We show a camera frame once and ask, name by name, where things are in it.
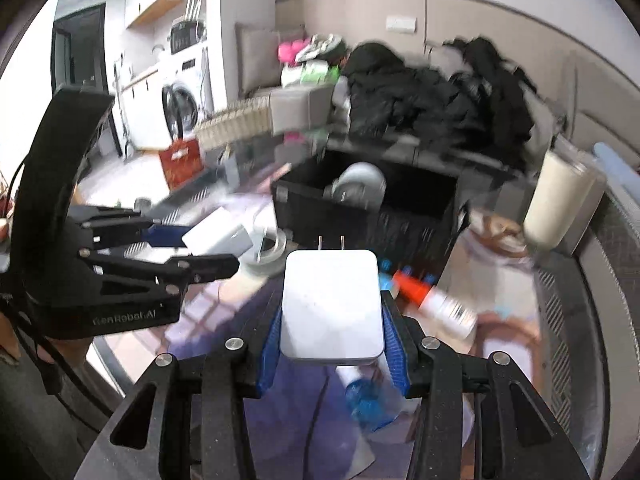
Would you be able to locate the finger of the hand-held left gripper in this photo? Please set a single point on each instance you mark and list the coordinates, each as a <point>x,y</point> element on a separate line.
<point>210,266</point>
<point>165,236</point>

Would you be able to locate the clear blue plastic bottle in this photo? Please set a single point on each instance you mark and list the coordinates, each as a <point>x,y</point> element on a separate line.
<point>367,395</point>

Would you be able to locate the white washing machine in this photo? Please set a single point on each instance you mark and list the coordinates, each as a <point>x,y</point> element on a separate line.
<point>185,95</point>

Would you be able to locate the white bottle with orange cap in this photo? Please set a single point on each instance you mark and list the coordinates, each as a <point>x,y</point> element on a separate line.
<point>435,297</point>

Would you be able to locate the clear tape roll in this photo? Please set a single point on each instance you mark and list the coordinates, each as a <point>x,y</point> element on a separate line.
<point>267,250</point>

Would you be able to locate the pink cloth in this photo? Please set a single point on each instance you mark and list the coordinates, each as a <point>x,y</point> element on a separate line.
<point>291,52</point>

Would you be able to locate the white charger block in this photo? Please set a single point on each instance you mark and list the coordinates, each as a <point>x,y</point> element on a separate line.
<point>219,240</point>

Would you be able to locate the grey bowl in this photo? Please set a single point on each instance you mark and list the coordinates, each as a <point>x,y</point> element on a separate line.
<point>357,185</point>

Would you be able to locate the white and green bag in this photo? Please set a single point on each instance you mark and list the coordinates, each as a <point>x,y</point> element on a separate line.
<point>310,73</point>

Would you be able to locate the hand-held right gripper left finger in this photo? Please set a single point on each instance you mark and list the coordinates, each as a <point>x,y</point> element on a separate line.
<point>270,345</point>

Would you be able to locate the beige cushion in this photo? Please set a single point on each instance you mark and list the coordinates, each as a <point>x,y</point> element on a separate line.
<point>264,60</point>

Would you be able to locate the black storage box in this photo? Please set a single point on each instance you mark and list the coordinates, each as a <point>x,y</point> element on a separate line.
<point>370,200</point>

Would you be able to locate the tall cream tumbler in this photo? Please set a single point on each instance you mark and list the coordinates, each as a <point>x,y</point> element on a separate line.
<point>555,200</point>

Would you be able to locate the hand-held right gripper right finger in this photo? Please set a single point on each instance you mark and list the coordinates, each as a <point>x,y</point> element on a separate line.
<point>395,345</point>

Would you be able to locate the dark doorway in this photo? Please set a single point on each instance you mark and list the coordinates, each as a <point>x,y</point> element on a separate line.
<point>79,45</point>

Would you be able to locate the grey box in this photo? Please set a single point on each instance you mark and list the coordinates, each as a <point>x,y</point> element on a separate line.
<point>300,106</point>

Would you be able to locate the pile of black clothes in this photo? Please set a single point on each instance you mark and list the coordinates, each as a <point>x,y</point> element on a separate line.
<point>440,100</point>

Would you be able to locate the white wall switch plate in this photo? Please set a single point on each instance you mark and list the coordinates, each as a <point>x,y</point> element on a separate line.
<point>401,23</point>

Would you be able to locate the cream ribbed cloth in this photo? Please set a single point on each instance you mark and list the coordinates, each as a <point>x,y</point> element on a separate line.
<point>232,122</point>

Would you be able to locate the red paper bag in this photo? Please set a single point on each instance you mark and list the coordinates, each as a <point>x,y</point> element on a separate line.
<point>181,161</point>

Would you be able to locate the white power adapter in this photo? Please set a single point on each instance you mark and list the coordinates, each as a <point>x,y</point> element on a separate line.
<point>331,307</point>

